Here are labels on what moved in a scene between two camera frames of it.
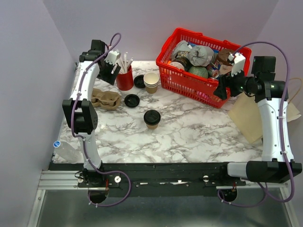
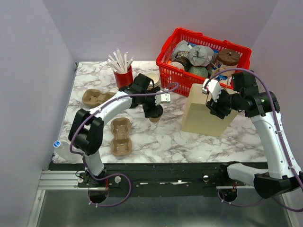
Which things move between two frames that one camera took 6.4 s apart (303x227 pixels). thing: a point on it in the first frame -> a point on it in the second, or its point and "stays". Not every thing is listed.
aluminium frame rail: [59, 180] stays
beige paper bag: [245, 113] -> [197, 117]
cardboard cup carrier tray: [106, 100] stays
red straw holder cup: [125, 81] stays
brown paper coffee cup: [152, 126] -> [155, 119]
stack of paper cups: [151, 80] stays
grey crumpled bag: [200, 56] stays
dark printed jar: [182, 63] stays
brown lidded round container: [225, 67] stays
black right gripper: [227, 80] -> [214, 107]
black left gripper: [110, 77] -> [148, 110]
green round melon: [199, 70] stays
